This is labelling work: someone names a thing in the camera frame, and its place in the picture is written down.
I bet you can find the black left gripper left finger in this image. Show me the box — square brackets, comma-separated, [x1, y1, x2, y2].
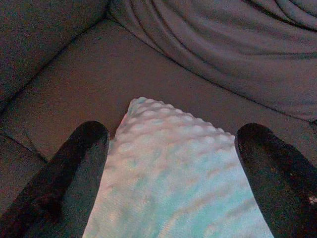
[0, 120, 110, 238]

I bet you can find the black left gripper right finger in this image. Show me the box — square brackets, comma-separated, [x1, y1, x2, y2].
[234, 123, 317, 238]

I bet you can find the teal dotted minky pillow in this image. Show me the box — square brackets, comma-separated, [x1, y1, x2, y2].
[81, 97, 274, 238]

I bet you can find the grey-green fabric sofa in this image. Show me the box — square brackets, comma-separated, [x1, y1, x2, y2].
[0, 0, 317, 238]

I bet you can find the grey-blue sofa back cushion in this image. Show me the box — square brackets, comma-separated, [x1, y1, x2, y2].
[108, 0, 317, 122]

